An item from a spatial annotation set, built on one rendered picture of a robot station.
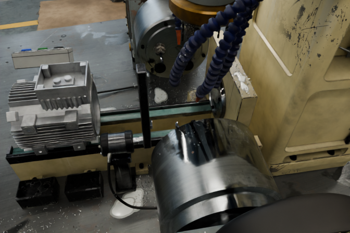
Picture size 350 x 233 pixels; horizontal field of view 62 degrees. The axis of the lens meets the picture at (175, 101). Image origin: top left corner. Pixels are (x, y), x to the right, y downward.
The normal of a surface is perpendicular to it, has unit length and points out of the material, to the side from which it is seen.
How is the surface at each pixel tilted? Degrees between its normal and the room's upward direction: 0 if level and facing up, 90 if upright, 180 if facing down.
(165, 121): 90
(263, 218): 29
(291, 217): 16
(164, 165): 54
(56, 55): 60
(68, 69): 90
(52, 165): 90
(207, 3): 90
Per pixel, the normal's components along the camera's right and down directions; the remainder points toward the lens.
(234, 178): 0.11, -0.72
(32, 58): 0.15, 0.26
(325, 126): 0.17, 0.70
